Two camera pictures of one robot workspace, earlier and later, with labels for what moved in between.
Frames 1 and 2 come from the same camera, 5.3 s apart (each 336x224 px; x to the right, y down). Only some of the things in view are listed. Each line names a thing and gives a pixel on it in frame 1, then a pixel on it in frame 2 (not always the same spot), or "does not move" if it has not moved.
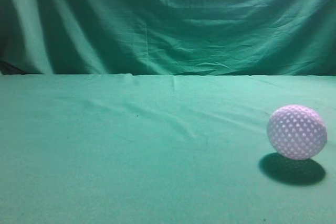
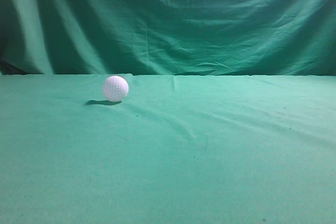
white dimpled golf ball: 297,132 to 115,88
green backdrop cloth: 168,23 does not move
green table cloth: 132,148 does not move
